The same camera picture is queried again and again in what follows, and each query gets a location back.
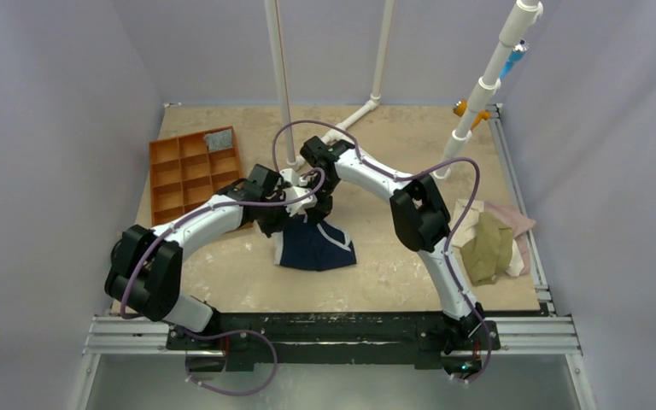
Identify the navy blue underwear white trim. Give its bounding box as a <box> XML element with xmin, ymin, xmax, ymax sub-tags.
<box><xmin>273</xmin><ymin>214</ymin><xmax>357</xmax><ymax>272</ymax></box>

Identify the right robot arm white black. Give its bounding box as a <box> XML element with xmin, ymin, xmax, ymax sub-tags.
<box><xmin>300</xmin><ymin>137</ymin><xmax>490</xmax><ymax>348</ymax></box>

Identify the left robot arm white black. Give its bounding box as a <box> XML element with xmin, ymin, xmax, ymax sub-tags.
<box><xmin>104</xmin><ymin>165</ymin><xmax>303</xmax><ymax>349</ymax></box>

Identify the grey folded cloth in tray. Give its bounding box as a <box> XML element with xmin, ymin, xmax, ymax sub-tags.
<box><xmin>203</xmin><ymin>128</ymin><xmax>234</xmax><ymax>153</ymax></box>

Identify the orange compartment tray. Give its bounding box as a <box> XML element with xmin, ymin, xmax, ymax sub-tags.
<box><xmin>149</xmin><ymin>126</ymin><xmax>243</xmax><ymax>226</ymax></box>

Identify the orange clamp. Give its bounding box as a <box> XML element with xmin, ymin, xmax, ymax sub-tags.
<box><xmin>454</xmin><ymin>100</ymin><xmax>492</xmax><ymax>130</ymax></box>

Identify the pink cloth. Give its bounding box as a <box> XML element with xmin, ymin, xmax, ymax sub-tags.
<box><xmin>484</xmin><ymin>202</ymin><xmax>536</xmax><ymax>278</ymax></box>

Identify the white PVC angled pole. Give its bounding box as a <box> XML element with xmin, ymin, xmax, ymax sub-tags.
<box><xmin>441</xmin><ymin>0</ymin><xmax>543</xmax><ymax>162</ymax></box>

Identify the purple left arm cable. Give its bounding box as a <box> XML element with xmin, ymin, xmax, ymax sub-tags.
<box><xmin>118</xmin><ymin>167</ymin><xmax>327</xmax><ymax>321</ymax></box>

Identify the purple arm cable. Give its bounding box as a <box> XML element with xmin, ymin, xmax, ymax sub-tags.
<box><xmin>272</xmin><ymin>119</ymin><xmax>493</xmax><ymax>386</ymax></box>
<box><xmin>118</xmin><ymin>167</ymin><xmax>327</xmax><ymax>321</ymax></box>

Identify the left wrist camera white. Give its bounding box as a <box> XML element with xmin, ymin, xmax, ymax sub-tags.
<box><xmin>284</xmin><ymin>186</ymin><xmax>317</xmax><ymax>217</ymax></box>

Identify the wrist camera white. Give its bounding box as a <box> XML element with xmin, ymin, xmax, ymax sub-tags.
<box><xmin>279</xmin><ymin>168</ymin><xmax>312</xmax><ymax>189</ymax></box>
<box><xmin>284</xmin><ymin>186</ymin><xmax>317</xmax><ymax>217</ymax></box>

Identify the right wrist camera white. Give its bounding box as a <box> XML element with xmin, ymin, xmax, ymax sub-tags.
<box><xmin>279</xmin><ymin>168</ymin><xmax>312</xmax><ymax>189</ymax></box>

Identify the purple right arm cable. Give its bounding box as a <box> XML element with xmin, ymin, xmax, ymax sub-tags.
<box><xmin>272</xmin><ymin>119</ymin><xmax>493</xmax><ymax>386</ymax></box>

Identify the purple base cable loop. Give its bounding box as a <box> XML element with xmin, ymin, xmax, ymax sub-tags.
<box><xmin>184</xmin><ymin>329</ymin><xmax>279</xmax><ymax>396</ymax></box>

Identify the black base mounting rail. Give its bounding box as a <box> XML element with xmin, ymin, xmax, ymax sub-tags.
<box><xmin>167</xmin><ymin>311</ymin><xmax>501</xmax><ymax>378</ymax></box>

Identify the white PVC pipe frame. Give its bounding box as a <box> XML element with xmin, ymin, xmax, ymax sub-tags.
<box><xmin>263</xmin><ymin>1</ymin><xmax>396</xmax><ymax>141</ymax></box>

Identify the aluminium extrusion frame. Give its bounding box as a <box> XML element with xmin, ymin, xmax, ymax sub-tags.
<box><xmin>85</xmin><ymin>133</ymin><xmax>593</xmax><ymax>409</ymax></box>

